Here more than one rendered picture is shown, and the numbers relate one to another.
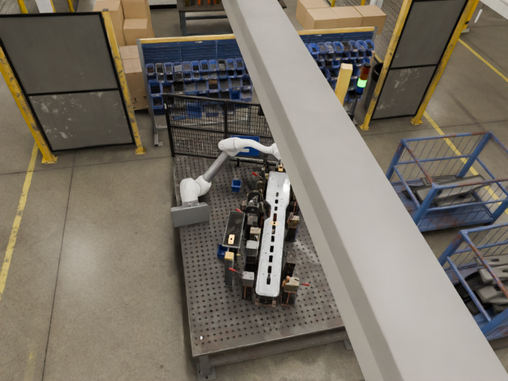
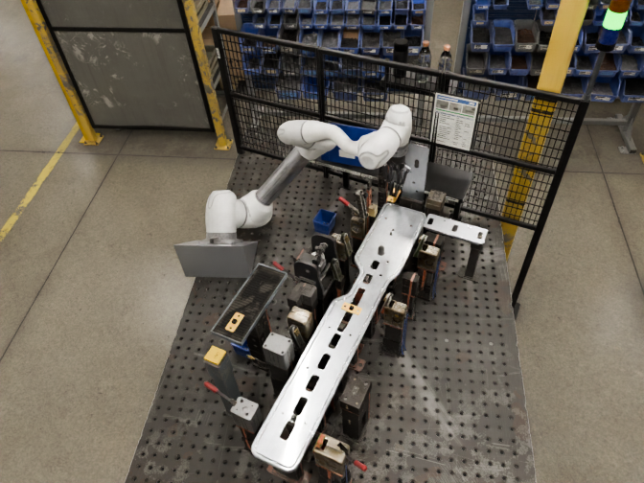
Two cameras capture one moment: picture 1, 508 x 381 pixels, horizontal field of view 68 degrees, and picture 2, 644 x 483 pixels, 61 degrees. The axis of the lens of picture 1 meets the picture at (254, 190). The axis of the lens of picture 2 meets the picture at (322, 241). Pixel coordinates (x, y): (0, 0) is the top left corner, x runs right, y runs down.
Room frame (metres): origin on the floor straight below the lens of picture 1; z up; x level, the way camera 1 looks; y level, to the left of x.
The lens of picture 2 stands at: (0.82, -0.68, 2.91)
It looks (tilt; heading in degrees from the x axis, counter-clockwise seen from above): 48 degrees down; 25
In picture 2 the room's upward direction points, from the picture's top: 4 degrees counter-clockwise
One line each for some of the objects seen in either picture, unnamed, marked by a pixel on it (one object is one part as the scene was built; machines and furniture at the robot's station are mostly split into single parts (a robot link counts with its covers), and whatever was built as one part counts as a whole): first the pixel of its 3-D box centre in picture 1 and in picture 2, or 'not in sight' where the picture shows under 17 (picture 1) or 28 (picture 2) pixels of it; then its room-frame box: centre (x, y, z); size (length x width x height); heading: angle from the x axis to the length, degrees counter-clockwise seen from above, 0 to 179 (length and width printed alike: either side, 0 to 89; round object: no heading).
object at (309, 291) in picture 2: (252, 230); (308, 313); (2.04, -0.01, 0.89); 0.13 x 0.11 x 0.38; 86
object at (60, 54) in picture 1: (75, 94); (121, 34); (3.79, 2.25, 1.00); 1.34 x 0.14 x 2.00; 105
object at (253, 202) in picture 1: (252, 215); (319, 284); (2.17, -0.01, 0.94); 0.18 x 0.13 x 0.49; 176
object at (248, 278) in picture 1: (247, 286); (251, 427); (1.48, 0.00, 0.88); 0.11 x 0.10 x 0.36; 86
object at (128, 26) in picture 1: (127, 26); not in sight; (6.67, 2.52, 0.52); 1.20 x 0.80 x 1.05; 12
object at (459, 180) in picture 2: (262, 153); (384, 166); (2.97, -0.06, 1.02); 0.90 x 0.22 x 0.03; 86
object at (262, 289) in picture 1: (274, 225); (351, 313); (2.04, -0.21, 1.00); 1.38 x 0.22 x 0.02; 176
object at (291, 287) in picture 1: (289, 291); (333, 466); (1.46, -0.36, 0.88); 0.15 x 0.11 x 0.36; 86
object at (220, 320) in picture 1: (258, 214); (348, 285); (2.40, -0.06, 0.68); 2.56 x 1.61 x 0.04; 15
